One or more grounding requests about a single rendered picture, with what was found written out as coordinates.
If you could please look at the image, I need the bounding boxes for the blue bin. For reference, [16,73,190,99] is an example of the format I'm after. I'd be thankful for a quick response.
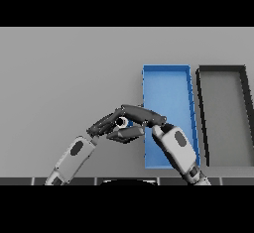
[142,63,201,170]

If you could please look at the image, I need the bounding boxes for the dark grey bin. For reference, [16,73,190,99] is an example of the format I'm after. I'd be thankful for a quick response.
[195,64,254,168]

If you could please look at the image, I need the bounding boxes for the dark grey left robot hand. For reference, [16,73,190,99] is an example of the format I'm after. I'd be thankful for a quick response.
[86,109,146,145]

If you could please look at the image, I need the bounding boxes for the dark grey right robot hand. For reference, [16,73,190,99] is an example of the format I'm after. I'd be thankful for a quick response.
[120,103,169,129]

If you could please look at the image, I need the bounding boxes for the blue pipe with pale ring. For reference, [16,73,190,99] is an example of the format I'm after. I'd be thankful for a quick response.
[114,116,134,129]

